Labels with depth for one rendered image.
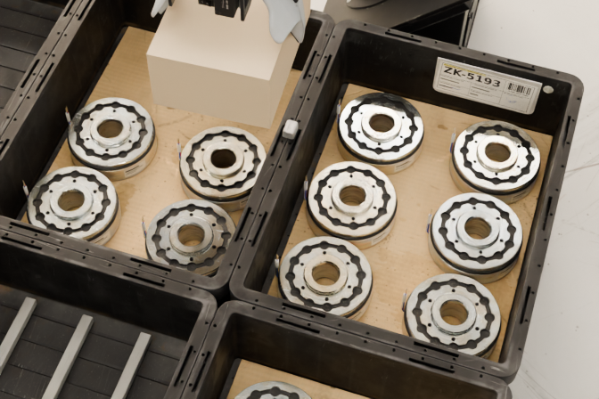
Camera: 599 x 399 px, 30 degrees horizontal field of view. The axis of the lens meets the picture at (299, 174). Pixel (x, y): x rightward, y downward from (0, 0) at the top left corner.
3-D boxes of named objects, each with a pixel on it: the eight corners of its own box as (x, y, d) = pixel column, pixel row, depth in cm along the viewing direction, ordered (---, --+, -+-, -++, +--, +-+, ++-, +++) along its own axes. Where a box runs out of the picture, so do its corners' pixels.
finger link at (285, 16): (286, 77, 107) (232, 12, 101) (302, 31, 110) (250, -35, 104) (313, 70, 105) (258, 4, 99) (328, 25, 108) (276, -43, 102)
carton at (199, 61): (201, -10, 120) (198, -62, 114) (310, 12, 118) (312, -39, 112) (153, 103, 111) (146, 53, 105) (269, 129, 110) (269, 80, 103)
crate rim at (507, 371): (338, 28, 136) (339, 15, 134) (582, 90, 131) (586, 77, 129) (224, 305, 114) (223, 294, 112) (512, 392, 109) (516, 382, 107)
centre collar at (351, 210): (335, 175, 129) (336, 173, 129) (377, 184, 128) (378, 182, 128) (325, 210, 126) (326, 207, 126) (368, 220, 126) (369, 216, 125)
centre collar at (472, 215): (458, 207, 127) (459, 205, 126) (502, 216, 126) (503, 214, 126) (452, 244, 124) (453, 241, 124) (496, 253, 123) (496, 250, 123)
